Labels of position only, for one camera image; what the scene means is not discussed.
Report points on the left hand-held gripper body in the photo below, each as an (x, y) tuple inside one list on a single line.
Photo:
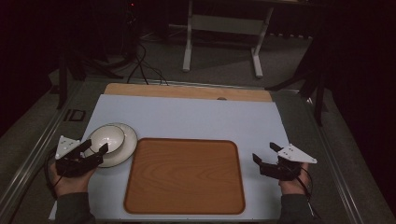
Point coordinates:
[(73, 165)]

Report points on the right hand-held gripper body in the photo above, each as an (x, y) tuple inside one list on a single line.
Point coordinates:
[(281, 171)]

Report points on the white bowl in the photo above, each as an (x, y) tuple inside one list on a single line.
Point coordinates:
[(107, 137)]

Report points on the person's right hand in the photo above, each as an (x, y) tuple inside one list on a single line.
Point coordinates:
[(292, 186)]

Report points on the person's left hand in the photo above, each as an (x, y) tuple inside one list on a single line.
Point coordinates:
[(73, 186)]

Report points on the white plate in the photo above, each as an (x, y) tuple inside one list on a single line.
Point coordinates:
[(129, 143)]

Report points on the black metal stand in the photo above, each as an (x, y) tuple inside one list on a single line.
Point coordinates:
[(319, 99), (63, 88)]

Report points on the wooden tray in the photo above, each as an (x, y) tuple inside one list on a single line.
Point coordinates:
[(185, 177)]

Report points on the white table mat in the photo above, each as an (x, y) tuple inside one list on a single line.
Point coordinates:
[(186, 116)]

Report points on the black equipment tower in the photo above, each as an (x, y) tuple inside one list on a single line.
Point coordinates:
[(130, 28)]

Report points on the metal floor rail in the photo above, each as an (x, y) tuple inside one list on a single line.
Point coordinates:
[(337, 174), (33, 155)]

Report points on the white metal table frame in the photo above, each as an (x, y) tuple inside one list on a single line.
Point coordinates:
[(224, 25)]

